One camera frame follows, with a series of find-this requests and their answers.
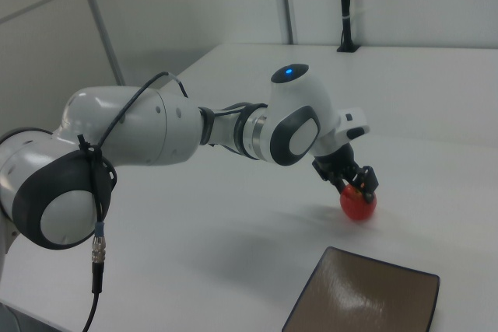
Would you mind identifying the red apple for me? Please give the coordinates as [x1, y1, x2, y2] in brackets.
[339, 185, 378, 223]

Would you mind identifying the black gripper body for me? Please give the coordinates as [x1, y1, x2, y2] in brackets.
[310, 143, 369, 190]

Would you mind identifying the black cable with metal connector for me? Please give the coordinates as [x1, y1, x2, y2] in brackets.
[79, 70, 269, 332]

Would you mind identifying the square brown ceramic plate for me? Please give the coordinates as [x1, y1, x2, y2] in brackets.
[280, 246, 441, 332]

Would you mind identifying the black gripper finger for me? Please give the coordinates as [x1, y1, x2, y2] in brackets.
[356, 166, 381, 198]
[328, 174, 345, 194]

